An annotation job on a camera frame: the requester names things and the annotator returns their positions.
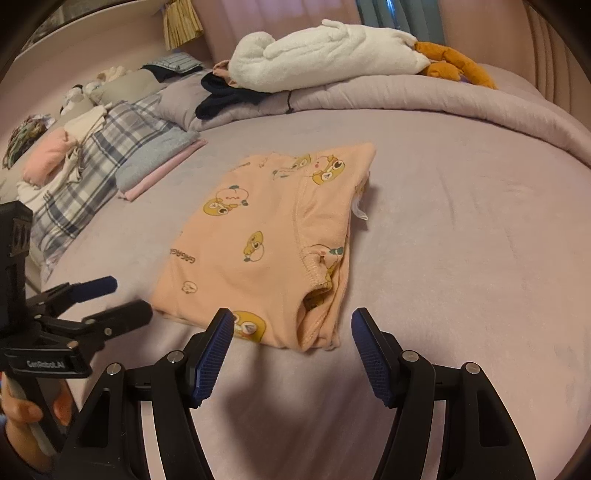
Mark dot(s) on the person's left hand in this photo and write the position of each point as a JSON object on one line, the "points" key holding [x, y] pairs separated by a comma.
{"points": [[23, 410]]}

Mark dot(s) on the cream white garment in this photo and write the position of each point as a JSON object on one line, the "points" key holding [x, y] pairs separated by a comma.
{"points": [[87, 122]]}

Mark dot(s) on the small white plush toy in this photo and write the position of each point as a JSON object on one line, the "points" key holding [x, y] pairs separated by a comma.
{"points": [[111, 74]]}

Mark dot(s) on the blue curtain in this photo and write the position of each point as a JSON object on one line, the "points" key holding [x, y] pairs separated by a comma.
{"points": [[392, 11]]}

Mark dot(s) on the folded light blue cloth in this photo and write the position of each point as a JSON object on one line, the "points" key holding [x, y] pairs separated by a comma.
{"points": [[157, 154]]}

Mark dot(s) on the grey plaid quilt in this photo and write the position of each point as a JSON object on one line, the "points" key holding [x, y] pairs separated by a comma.
{"points": [[120, 134]]}

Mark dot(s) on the lavender bed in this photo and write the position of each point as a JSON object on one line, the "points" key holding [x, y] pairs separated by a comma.
{"points": [[461, 254]]}

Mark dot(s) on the lavender rolled comforter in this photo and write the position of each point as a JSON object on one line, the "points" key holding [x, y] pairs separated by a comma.
{"points": [[415, 99]]}

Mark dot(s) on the floral patterned cloth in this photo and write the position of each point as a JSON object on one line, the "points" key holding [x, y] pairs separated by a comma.
{"points": [[25, 134]]}

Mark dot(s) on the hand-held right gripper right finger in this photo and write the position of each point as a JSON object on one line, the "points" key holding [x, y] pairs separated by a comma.
{"points": [[371, 355]]}

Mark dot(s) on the dark cloth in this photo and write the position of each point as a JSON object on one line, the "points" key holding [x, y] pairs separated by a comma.
{"points": [[154, 73]]}

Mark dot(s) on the pink curtain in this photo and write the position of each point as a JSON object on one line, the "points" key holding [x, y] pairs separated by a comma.
{"points": [[485, 27], [277, 18]]}

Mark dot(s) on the folded pink cloth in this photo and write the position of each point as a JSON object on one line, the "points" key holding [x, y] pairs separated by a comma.
{"points": [[157, 181]]}

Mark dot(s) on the pink crumpled garment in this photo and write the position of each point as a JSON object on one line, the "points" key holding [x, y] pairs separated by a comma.
{"points": [[221, 69]]}

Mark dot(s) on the peach cartoon print shirt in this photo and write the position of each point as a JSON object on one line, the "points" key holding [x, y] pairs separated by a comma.
{"points": [[258, 221]]}

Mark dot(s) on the blue striped pillow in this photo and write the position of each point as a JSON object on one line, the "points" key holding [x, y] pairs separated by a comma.
{"points": [[180, 61]]}

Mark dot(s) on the black and white plush toy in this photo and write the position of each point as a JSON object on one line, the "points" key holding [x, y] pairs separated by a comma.
{"points": [[74, 97]]}

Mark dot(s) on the cream headboard shelf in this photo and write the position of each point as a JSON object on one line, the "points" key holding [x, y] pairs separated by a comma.
{"points": [[92, 32]]}

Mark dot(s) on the pink bundled cloth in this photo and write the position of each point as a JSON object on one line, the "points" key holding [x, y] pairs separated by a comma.
{"points": [[46, 152]]}

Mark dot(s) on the white plush towel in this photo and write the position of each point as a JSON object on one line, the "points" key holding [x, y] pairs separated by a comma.
{"points": [[323, 55]]}

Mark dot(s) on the yellow pleated curtain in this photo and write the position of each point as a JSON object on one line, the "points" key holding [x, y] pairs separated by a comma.
{"points": [[182, 25]]}

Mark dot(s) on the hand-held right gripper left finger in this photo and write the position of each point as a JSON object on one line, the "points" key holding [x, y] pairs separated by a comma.
{"points": [[212, 355]]}

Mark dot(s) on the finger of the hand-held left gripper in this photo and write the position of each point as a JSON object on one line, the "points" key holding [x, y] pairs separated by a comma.
{"points": [[99, 284], [124, 316]]}

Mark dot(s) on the grey green pillow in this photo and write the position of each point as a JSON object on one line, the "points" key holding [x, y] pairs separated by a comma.
{"points": [[124, 87]]}

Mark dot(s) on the navy garment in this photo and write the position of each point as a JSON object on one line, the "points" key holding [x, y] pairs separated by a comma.
{"points": [[217, 104]]}

